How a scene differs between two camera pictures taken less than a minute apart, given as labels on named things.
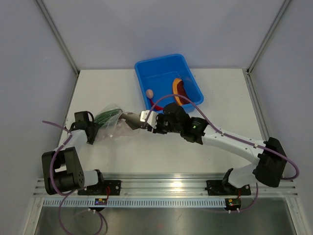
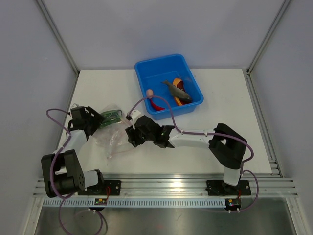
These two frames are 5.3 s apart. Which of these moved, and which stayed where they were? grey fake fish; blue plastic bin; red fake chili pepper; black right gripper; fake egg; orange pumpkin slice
Moved: grey fake fish; black right gripper
Stayed: red fake chili pepper; orange pumpkin slice; blue plastic bin; fake egg
